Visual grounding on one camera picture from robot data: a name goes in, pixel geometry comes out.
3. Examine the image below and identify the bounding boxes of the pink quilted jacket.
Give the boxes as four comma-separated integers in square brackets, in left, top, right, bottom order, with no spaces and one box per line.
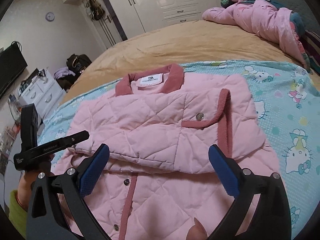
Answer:
[53,64,279,239]

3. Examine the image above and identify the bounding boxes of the purple clothes pile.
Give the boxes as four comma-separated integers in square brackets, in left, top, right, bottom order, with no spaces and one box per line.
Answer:
[54,67,75,80]

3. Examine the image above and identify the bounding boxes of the person's left hand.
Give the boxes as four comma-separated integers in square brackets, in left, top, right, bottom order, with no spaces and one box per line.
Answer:
[15,154,55,212]

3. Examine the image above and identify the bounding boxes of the person's right hand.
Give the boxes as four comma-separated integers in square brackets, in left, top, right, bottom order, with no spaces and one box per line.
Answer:
[186,218,208,240]

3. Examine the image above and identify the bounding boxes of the yellow green sleeve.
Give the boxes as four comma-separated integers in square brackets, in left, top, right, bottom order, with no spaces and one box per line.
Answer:
[9,190,27,239]

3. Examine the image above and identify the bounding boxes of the white drawer chest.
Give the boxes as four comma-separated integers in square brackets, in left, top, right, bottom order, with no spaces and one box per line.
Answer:
[18,69,66,120]

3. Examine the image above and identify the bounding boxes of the blue cartoon cat blanket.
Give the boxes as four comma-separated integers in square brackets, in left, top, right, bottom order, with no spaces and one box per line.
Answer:
[37,60,320,239]

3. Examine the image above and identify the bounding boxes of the black bag on floor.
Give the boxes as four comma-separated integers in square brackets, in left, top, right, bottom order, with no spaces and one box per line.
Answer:
[66,54,92,75]

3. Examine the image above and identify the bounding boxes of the tan bed sheet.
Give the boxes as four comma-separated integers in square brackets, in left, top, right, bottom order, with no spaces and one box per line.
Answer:
[62,20,299,103]

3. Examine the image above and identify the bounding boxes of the striped dark blanket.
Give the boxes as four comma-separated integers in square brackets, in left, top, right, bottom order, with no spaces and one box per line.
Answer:
[301,30,320,64]

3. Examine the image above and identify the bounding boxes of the bags hanging on door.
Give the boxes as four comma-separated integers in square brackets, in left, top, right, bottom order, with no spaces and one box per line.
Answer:
[86,0,105,21]

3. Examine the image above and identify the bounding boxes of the white wardrobe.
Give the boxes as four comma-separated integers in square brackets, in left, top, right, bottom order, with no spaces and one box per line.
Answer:
[109,0,220,38]

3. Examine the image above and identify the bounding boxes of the pink floral duvet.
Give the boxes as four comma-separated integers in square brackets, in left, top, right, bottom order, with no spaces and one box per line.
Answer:
[202,0,310,71]

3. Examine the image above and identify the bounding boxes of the black wall television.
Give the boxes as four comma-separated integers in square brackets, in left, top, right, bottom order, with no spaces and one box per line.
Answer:
[0,41,27,98]

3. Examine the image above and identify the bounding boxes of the round wall clock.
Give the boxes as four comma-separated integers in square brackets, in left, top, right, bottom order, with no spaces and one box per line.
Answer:
[45,12,55,22]

